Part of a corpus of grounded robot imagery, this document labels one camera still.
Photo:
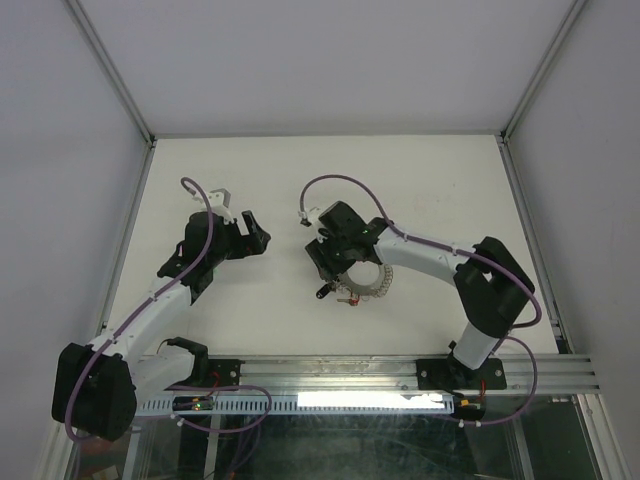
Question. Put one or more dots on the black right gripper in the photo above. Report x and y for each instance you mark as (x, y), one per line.
(327, 267)

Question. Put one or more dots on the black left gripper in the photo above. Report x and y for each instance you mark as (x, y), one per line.
(249, 244)

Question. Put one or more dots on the red tag key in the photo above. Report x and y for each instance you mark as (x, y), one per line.
(352, 301)

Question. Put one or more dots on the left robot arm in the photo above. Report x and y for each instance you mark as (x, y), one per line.
(180, 281)

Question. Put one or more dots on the black key tag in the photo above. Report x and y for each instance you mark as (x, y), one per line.
(324, 291)

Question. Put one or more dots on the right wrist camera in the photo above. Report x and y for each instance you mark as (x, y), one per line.
(309, 216)

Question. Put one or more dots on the left aluminium frame post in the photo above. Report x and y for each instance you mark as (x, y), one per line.
(88, 31)

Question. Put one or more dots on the aluminium frame post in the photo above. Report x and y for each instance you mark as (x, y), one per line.
(544, 67)
(88, 31)

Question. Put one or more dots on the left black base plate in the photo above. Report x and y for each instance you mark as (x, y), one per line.
(212, 373)

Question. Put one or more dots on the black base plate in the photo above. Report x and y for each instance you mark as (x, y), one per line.
(212, 373)
(444, 373)

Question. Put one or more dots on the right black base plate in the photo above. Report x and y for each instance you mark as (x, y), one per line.
(444, 373)

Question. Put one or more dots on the white slotted cable duct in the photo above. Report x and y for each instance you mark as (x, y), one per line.
(304, 403)

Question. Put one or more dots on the right aluminium frame post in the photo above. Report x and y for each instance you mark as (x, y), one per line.
(544, 67)

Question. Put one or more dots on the aluminium mounting rail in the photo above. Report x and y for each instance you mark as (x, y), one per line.
(546, 374)

